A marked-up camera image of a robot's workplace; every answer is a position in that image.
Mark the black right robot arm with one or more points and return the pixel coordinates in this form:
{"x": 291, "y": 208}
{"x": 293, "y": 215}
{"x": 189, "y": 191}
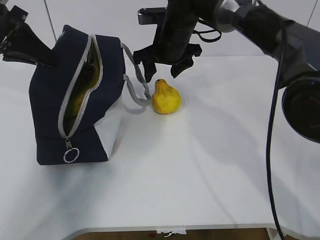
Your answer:
{"x": 294, "y": 46}

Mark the navy blue lunch bag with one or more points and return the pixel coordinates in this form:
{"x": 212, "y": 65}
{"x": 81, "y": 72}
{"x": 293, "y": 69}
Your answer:
{"x": 91, "y": 136}

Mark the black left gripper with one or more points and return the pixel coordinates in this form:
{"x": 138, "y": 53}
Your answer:
{"x": 30, "y": 49}

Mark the yellow banana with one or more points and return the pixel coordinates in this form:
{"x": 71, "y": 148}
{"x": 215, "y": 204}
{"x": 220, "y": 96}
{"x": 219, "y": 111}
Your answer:
{"x": 87, "y": 79}

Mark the yellow pear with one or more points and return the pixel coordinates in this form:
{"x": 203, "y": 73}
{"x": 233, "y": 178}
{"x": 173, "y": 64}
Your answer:
{"x": 166, "y": 99}

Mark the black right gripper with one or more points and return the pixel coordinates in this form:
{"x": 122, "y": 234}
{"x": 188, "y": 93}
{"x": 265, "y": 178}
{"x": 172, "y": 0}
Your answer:
{"x": 148, "y": 57}

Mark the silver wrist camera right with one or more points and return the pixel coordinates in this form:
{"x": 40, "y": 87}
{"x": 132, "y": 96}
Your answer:
{"x": 151, "y": 16}

